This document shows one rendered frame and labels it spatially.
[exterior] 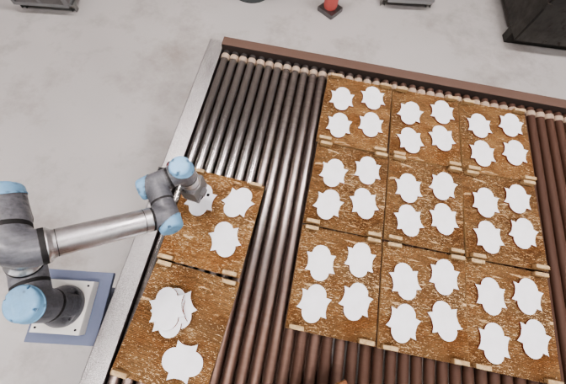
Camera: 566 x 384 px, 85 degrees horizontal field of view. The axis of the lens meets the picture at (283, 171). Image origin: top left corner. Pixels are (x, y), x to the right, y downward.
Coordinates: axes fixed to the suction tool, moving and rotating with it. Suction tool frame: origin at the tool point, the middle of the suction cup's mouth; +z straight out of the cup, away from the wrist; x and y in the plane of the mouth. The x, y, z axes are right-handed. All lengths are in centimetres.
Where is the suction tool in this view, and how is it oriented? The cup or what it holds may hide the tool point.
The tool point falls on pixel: (198, 195)
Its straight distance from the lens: 136.6
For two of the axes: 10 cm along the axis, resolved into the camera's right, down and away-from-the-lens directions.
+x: -9.5, -3.0, 0.7
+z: -0.5, 3.9, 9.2
